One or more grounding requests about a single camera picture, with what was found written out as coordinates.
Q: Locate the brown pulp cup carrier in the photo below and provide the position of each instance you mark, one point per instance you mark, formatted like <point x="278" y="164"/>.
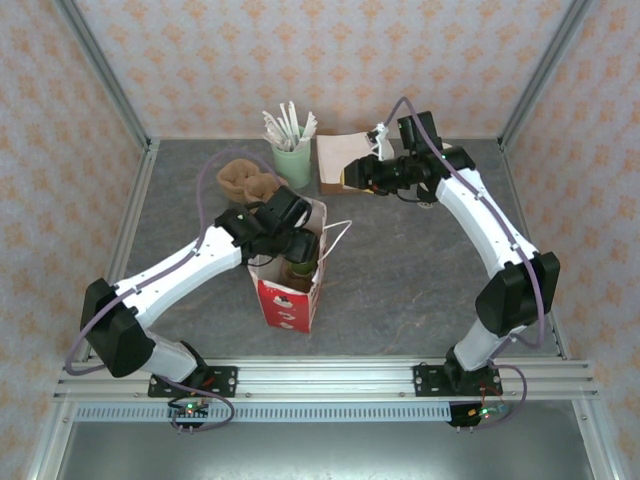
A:
<point x="286" y="272"/>

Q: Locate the red and white paper bag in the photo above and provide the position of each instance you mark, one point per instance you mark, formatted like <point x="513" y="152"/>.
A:
<point x="287" y="310"/>

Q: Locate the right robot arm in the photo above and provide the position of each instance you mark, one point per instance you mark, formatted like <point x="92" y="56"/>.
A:
<point x="485" y="220"/>

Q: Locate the green straw holder cup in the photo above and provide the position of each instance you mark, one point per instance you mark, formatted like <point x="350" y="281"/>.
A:
<point x="292" y="165"/>

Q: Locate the stack of pulp cup carriers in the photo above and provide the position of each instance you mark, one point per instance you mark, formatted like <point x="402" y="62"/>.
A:
<point x="240" y="175"/>

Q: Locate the paper-wrapped straw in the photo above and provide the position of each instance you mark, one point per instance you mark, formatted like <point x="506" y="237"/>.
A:
<point x="309" y="127"/>
<point x="285" y="122"/>
<point x="295" y="120"/>
<point x="272" y="129"/>
<point x="270" y="140"/>

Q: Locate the small electronics board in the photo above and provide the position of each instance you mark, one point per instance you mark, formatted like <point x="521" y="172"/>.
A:
<point x="487" y="411"/>
<point x="189" y="409"/>

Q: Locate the grey metal panel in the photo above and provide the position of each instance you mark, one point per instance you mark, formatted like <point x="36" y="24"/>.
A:
<point x="325" y="452"/>

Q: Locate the aluminium side rail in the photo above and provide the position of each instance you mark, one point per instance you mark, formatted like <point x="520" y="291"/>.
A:
<point x="519" y="200"/>
<point x="137" y="200"/>

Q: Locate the aluminium frame post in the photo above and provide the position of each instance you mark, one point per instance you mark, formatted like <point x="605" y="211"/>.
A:
<point x="108" y="75"/>
<point x="540" y="75"/>

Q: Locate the long aluminium base rail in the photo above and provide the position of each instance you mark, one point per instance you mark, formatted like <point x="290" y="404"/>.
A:
<point x="325" y="380"/>

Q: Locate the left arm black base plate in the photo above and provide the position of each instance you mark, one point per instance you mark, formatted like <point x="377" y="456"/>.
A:
<point x="220" y="380"/>

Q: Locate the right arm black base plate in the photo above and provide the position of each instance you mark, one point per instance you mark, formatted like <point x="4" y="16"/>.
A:
<point x="427" y="380"/>

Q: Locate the aluminium frame leg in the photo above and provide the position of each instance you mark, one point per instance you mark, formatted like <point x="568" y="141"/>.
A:
<point x="597" y="445"/>
<point x="47" y="445"/>

